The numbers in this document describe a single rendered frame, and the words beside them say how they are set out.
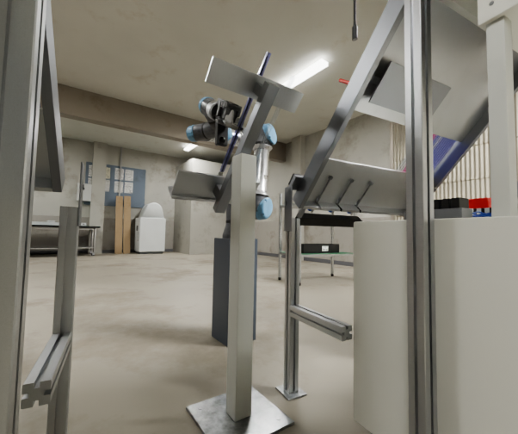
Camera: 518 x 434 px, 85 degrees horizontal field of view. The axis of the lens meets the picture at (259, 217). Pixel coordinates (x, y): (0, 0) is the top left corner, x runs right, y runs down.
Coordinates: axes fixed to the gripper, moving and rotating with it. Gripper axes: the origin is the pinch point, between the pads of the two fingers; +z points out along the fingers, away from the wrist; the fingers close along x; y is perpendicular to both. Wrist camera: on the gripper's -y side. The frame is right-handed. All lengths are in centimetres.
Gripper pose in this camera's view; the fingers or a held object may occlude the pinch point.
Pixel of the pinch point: (238, 129)
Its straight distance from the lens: 102.3
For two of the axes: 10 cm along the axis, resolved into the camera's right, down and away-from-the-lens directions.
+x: 8.2, 0.5, 5.7
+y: 3.1, -8.8, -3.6
